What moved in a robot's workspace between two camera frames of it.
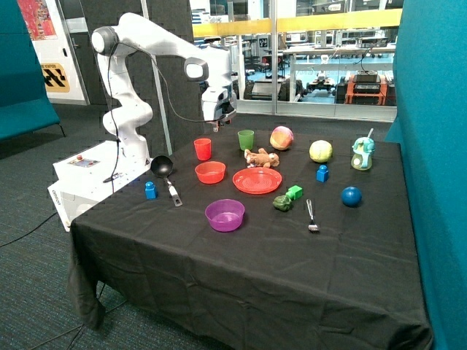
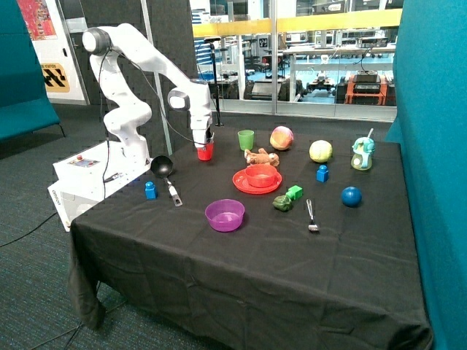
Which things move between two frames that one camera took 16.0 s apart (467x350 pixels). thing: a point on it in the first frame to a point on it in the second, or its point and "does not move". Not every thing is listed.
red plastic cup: [203, 148] does not move
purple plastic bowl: [225, 215] does not move
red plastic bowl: [210, 172] to [260, 175]
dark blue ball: [351, 196] does not move
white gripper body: [220, 103] to [201, 122]
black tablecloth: [287, 239] does not move
